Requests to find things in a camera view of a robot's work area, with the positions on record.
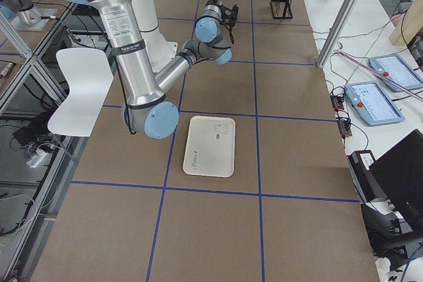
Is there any black wire cup rack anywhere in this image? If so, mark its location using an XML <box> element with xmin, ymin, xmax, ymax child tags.
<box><xmin>270</xmin><ymin>0</ymin><xmax>293</xmax><ymax>19</ymax></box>

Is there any near blue teach pendant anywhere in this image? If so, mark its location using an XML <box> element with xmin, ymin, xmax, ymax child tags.
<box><xmin>344</xmin><ymin>81</ymin><xmax>404</xmax><ymax>126</ymax></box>

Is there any far blue teach pendant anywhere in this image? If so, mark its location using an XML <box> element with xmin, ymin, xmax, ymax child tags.
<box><xmin>369</xmin><ymin>54</ymin><xmax>422</xmax><ymax>92</ymax></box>

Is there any reacher grabber stick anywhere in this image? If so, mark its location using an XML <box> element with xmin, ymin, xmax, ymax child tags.
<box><xmin>336</xmin><ymin>50</ymin><xmax>422</xmax><ymax>101</ymax></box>

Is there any blue teach pendant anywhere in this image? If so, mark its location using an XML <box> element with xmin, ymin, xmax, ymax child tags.
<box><xmin>344</xmin><ymin>81</ymin><xmax>404</xmax><ymax>126</ymax></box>
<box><xmin>369</xmin><ymin>54</ymin><xmax>422</xmax><ymax>92</ymax></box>

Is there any cream rabbit print tray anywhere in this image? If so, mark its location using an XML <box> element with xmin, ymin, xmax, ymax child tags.
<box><xmin>182</xmin><ymin>116</ymin><xmax>236</xmax><ymax>178</ymax></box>

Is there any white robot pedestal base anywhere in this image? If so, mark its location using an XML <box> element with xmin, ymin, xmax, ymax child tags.
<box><xmin>132</xmin><ymin>0</ymin><xmax>178</xmax><ymax>73</ymax></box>

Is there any aluminium frame post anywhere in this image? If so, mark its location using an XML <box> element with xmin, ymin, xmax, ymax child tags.
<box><xmin>316</xmin><ymin>0</ymin><xmax>357</xmax><ymax>69</ymax></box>

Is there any black laptop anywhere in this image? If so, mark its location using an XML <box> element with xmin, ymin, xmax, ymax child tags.
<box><xmin>369</xmin><ymin>129</ymin><xmax>422</xmax><ymax>230</ymax></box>

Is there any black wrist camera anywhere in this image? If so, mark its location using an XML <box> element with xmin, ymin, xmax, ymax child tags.
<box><xmin>221</xmin><ymin>4</ymin><xmax>239</xmax><ymax>27</ymax></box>

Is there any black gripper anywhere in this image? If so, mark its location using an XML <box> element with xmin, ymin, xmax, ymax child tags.
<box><xmin>213</xmin><ymin>0</ymin><xmax>223</xmax><ymax>6</ymax></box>

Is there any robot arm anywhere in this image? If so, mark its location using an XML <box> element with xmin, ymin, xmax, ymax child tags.
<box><xmin>65</xmin><ymin>0</ymin><xmax>239</xmax><ymax>139</ymax></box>

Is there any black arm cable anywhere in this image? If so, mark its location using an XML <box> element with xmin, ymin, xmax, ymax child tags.
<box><xmin>217</xmin><ymin>4</ymin><xmax>239</xmax><ymax>47</ymax></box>

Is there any white chair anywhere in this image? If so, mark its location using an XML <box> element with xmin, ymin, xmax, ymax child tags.
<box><xmin>48</xmin><ymin>48</ymin><xmax>114</xmax><ymax>137</ymax></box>

